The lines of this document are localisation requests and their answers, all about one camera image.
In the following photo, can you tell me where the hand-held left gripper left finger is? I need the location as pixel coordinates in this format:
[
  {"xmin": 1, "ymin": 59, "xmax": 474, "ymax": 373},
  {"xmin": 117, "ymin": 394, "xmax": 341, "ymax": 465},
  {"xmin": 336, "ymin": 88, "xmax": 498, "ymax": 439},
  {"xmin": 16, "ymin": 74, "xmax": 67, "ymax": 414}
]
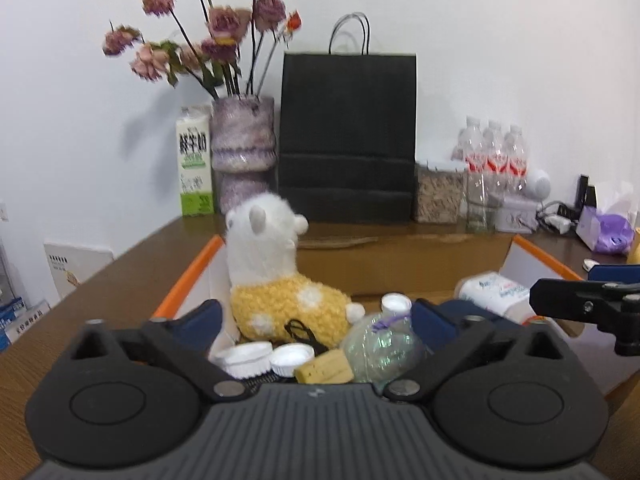
[{"xmin": 72, "ymin": 300, "xmax": 251, "ymax": 402}]

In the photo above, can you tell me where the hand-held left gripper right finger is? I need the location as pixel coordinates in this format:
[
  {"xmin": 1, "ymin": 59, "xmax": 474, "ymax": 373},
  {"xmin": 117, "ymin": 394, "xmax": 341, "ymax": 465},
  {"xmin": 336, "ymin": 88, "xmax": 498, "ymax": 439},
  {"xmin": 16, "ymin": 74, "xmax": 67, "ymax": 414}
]
[{"xmin": 382, "ymin": 299, "xmax": 571, "ymax": 401}]

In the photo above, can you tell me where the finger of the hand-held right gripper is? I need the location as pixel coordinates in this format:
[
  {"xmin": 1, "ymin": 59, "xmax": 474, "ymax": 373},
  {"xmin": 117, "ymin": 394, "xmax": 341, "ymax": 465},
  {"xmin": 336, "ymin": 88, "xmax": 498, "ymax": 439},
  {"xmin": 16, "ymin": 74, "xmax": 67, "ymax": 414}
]
[
  {"xmin": 529, "ymin": 279, "xmax": 640, "ymax": 356},
  {"xmin": 588, "ymin": 264, "xmax": 640, "ymax": 284}
]

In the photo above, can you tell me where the small white cap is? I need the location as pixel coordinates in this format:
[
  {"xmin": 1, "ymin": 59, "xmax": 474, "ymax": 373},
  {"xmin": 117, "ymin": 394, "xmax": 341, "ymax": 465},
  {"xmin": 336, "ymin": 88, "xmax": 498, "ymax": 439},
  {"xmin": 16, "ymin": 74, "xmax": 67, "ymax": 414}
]
[{"xmin": 381, "ymin": 292, "xmax": 413, "ymax": 315}]

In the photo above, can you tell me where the large white lid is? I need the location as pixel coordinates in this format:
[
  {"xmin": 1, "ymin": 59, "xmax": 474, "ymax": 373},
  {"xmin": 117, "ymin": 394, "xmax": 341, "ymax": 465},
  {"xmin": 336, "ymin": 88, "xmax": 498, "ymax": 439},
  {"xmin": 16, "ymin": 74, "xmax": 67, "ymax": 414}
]
[{"xmin": 209, "ymin": 341, "xmax": 275, "ymax": 380}]

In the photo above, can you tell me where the iridescent clear plastic bottle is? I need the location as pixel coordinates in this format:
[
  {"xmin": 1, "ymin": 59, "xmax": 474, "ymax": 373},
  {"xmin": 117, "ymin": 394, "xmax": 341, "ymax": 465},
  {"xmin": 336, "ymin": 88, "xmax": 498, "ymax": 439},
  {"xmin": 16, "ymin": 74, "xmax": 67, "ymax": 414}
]
[{"xmin": 340, "ymin": 310, "xmax": 433, "ymax": 395}]

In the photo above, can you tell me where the red cardboard box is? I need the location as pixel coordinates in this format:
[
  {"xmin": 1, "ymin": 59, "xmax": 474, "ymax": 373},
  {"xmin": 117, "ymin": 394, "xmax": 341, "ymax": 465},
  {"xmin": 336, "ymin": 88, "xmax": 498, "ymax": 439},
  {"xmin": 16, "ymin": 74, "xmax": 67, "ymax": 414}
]
[{"xmin": 150, "ymin": 232, "xmax": 588, "ymax": 396}]

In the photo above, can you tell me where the white bottle cap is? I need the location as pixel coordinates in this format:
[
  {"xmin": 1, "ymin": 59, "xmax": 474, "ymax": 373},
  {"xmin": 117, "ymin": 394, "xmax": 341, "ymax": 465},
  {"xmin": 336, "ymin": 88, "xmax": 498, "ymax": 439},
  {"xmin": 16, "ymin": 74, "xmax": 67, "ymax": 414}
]
[{"xmin": 270, "ymin": 344, "xmax": 316, "ymax": 378}]

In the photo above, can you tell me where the yellow sponge block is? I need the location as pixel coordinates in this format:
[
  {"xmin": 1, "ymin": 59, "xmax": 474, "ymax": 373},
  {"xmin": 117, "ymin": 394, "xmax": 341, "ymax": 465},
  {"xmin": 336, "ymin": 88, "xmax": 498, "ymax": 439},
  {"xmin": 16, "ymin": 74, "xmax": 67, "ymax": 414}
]
[{"xmin": 294, "ymin": 350, "xmax": 355, "ymax": 385}]

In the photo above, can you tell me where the wooden desktop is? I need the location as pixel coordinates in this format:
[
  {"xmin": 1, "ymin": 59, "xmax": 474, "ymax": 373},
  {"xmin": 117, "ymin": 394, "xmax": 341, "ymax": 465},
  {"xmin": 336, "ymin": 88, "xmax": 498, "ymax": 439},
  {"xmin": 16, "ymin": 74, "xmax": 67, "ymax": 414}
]
[{"xmin": 0, "ymin": 215, "xmax": 640, "ymax": 441}]

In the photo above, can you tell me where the purple tissue pack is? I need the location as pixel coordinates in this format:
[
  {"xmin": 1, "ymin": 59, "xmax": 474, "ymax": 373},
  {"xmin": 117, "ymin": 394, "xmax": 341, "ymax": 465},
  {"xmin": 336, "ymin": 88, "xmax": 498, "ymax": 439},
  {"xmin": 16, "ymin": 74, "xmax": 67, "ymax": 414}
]
[{"xmin": 575, "ymin": 180, "xmax": 637, "ymax": 256}]

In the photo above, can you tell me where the white power strip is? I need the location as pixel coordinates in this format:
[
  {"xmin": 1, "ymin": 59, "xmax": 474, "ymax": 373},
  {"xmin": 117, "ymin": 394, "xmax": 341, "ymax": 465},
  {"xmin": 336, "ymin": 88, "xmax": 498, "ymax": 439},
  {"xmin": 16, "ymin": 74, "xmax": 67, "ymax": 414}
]
[{"xmin": 537, "ymin": 200, "xmax": 576, "ymax": 235}]

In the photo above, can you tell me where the white yellow alpaca plush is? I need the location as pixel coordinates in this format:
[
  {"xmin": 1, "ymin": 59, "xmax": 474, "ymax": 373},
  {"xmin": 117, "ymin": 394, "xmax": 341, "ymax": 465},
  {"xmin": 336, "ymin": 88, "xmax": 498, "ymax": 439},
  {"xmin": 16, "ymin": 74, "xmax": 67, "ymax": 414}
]
[{"xmin": 224, "ymin": 192, "xmax": 367, "ymax": 352}]

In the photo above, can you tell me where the black phone stand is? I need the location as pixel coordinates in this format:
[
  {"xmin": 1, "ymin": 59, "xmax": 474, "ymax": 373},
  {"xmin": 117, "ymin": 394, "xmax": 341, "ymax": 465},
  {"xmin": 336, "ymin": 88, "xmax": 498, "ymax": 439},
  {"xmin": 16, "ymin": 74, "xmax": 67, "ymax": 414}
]
[{"xmin": 575, "ymin": 174, "xmax": 598, "ymax": 211}]

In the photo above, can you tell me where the white round lamp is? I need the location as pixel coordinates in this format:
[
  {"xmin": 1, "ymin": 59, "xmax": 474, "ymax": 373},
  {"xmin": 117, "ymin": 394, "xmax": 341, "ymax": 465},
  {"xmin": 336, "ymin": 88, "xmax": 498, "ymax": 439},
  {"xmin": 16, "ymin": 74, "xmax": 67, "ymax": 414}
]
[{"xmin": 520, "ymin": 167, "xmax": 552, "ymax": 201}]

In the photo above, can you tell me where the empty glass jar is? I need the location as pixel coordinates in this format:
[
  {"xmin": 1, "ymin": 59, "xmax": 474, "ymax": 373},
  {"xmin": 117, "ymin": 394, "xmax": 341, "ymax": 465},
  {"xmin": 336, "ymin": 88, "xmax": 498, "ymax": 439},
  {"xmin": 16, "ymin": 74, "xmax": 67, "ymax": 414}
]
[{"xmin": 465, "ymin": 170, "xmax": 490, "ymax": 233}]

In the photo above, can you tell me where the clear jar of seeds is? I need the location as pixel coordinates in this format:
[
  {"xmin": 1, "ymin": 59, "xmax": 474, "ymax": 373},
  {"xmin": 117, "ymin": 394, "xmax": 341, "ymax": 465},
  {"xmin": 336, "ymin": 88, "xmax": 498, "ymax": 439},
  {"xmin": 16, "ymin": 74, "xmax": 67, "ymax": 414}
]
[{"xmin": 414, "ymin": 160, "xmax": 468, "ymax": 224}]

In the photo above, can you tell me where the white board panel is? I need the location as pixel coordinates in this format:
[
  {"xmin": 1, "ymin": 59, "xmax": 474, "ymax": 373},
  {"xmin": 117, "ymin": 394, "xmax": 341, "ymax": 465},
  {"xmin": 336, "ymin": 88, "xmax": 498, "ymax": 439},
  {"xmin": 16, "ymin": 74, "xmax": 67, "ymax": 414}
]
[{"xmin": 44, "ymin": 240, "xmax": 115, "ymax": 301}]

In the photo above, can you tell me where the clear water bottle red label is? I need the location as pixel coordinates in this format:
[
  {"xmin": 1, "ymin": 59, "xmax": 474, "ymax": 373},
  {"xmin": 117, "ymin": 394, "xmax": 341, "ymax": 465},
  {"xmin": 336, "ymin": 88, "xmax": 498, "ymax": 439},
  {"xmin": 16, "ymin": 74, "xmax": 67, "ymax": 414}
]
[
  {"xmin": 452, "ymin": 116, "xmax": 485, "ymax": 176},
  {"xmin": 502, "ymin": 124, "xmax": 531, "ymax": 193},
  {"xmin": 481, "ymin": 120, "xmax": 507, "ymax": 181}
]

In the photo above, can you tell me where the white green milk carton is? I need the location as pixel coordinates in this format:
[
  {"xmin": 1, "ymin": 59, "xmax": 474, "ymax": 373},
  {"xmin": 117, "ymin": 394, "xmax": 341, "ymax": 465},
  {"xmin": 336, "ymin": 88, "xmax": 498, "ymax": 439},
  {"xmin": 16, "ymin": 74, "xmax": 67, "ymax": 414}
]
[{"xmin": 175, "ymin": 105, "xmax": 217, "ymax": 217}]

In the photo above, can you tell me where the white blue packet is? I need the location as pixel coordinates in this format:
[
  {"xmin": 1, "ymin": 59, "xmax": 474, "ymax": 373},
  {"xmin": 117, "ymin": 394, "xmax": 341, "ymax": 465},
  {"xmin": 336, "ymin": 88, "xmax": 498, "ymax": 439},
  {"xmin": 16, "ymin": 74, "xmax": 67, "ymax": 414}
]
[{"xmin": 2, "ymin": 302, "xmax": 51, "ymax": 347}]

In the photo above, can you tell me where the purple marbled vase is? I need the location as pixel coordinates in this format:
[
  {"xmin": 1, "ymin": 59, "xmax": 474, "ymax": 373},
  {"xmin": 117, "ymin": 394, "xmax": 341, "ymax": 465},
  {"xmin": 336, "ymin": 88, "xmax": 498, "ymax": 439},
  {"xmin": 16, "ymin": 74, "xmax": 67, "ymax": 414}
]
[{"xmin": 210, "ymin": 95, "xmax": 277, "ymax": 216}]

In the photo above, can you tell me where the blue carton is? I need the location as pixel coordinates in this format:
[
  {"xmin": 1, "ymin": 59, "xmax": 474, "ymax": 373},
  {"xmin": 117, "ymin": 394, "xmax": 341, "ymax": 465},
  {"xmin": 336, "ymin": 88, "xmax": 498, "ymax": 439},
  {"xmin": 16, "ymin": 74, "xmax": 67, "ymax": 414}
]
[{"xmin": 0, "ymin": 296, "xmax": 27, "ymax": 331}]

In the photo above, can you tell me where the black paper bag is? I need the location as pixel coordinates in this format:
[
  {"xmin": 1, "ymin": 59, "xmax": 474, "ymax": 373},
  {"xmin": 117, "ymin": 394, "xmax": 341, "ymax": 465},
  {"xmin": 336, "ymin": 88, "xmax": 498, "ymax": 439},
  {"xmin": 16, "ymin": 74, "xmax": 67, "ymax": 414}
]
[{"xmin": 277, "ymin": 12, "xmax": 418, "ymax": 223}]

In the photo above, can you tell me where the dried pink rose bouquet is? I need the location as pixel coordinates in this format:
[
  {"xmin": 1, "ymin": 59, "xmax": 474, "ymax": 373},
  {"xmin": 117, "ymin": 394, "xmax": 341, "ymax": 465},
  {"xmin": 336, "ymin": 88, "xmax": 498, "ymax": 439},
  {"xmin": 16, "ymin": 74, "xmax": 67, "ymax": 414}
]
[{"xmin": 102, "ymin": 0, "xmax": 303, "ymax": 101}]

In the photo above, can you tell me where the black cord loop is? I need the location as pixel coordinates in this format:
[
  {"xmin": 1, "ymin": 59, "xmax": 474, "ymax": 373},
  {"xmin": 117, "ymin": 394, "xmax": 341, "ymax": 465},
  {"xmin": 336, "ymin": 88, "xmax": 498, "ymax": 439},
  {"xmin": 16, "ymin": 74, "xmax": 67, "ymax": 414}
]
[{"xmin": 284, "ymin": 317, "xmax": 330, "ymax": 353}]

